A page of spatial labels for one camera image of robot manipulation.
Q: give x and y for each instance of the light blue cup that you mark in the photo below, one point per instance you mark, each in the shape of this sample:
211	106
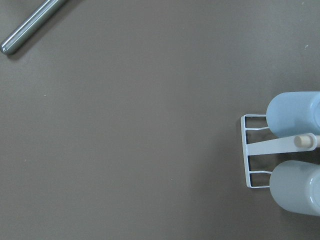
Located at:
294	113

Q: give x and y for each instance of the grey cup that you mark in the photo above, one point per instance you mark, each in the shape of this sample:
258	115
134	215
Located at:
295	187

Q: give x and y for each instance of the white wire cup rack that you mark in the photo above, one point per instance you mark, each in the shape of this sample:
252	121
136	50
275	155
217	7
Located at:
274	146

